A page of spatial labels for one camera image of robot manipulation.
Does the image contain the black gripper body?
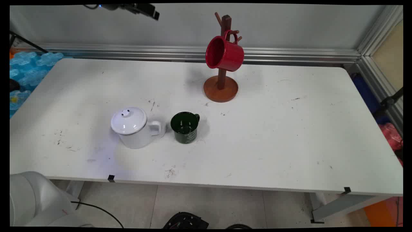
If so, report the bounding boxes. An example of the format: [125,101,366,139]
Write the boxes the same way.
[122,4,160,21]

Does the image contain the red ceramic mug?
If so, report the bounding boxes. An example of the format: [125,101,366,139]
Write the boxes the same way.
[205,30,244,72]

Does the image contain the white enamel pot lid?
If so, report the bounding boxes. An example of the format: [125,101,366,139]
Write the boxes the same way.
[111,107,147,135]

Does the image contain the thin black tripod leg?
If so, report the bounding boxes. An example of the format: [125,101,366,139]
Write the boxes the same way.
[10,31,49,53]

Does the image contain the brown wooden mug tree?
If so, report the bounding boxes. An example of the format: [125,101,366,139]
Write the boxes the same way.
[203,12,241,103]

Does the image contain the blue water bottle packs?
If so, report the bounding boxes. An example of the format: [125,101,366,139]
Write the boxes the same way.
[10,52,65,118]

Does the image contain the dark green enamel mug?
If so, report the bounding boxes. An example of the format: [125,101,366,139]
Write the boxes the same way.
[170,111,200,144]

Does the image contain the white enamel pot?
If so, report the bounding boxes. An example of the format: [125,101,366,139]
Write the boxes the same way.
[117,119,166,149]

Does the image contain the black device on floor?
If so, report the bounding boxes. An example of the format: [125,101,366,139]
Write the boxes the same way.
[163,212,210,229]

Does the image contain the blue container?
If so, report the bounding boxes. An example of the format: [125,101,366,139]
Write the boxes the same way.
[351,73,382,125]

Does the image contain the black stand with clamp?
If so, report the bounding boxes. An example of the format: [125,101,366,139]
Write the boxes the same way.
[373,87,403,118]

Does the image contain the grey table leg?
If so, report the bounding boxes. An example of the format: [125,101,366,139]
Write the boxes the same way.
[310,193,387,223]

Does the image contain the red plastic bag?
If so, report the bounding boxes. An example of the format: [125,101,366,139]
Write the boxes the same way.
[379,122,403,166]

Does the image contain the orange box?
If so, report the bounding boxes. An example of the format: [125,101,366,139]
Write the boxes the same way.
[364,197,403,227]

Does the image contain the long aluminium frame rail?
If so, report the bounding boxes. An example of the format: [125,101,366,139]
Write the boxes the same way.
[35,43,361,63]

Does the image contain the black floor cable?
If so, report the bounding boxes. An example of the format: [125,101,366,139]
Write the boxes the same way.
[71,200,125,228]

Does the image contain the short aluminium frame rail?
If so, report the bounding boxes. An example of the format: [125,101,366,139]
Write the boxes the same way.
[356,5,403,131]

